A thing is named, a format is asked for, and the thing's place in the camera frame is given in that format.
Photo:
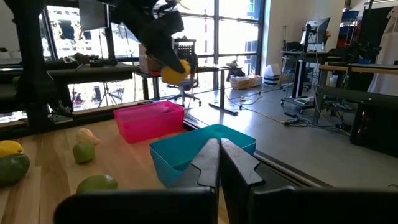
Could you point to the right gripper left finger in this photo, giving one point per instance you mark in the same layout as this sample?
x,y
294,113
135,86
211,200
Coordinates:
x,y
203,165

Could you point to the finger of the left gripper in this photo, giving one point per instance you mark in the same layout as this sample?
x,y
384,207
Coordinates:
x,y
168,53

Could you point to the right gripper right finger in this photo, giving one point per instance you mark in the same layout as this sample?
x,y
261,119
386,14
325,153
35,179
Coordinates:
x,y
239,168

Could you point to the yellow lemon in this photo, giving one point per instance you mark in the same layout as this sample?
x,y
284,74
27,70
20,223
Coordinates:
x,y
9,147
172,79

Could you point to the green lime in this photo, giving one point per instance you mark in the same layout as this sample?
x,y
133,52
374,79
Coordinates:
x,y
83,153
96,183

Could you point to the dark green avocado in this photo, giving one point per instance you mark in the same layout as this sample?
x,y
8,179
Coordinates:
x,y
12,169

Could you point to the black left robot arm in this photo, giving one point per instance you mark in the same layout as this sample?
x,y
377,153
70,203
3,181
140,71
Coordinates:
x,y
130,15

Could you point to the cardboard box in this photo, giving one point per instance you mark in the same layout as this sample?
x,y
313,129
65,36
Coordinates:
x,y
144,63

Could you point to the teal plastic basket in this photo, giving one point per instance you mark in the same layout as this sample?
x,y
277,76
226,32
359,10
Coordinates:
x,y
174,155

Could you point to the grey office chair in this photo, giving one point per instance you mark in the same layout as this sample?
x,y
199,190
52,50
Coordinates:
x,y
195,83

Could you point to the pink plastic basket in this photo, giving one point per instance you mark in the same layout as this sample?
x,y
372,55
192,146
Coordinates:
x,y
149,127

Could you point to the black standing desk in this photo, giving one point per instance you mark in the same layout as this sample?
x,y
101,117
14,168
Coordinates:
x,y
222,93

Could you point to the black computer monitor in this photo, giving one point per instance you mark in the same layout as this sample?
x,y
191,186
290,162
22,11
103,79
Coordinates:
x,y
93,15

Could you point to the black bag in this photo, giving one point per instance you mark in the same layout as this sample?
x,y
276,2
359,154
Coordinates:
x,y
235,73

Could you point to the grey side desk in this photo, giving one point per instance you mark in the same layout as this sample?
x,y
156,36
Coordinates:
x,y
93,73

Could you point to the woven storage box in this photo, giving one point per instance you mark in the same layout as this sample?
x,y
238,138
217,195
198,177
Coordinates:
x,y
256,81
239,83

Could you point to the white air purifier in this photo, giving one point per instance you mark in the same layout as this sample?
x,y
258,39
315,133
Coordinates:
x,y
272,73

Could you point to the rolling monitor stand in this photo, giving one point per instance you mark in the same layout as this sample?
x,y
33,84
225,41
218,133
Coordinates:
x,y
300,77

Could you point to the black computer case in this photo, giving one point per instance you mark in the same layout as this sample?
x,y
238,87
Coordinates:
x,y
379,133

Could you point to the wooden top workbench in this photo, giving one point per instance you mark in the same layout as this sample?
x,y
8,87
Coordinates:
x,y
357,69

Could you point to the grey computer monitor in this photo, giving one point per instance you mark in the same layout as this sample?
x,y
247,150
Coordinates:
x,y
320,29

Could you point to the white hanging garment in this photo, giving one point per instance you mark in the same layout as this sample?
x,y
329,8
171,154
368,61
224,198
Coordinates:
x,y
388,62

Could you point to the blue storage bin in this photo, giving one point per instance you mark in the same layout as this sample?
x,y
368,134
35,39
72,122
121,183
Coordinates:
x,y
350,15

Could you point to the black window frame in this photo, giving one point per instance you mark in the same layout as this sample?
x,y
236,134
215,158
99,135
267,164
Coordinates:
x,y
216,31

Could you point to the silver mounting bracket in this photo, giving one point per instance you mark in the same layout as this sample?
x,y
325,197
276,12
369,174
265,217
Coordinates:
x,y
60,119

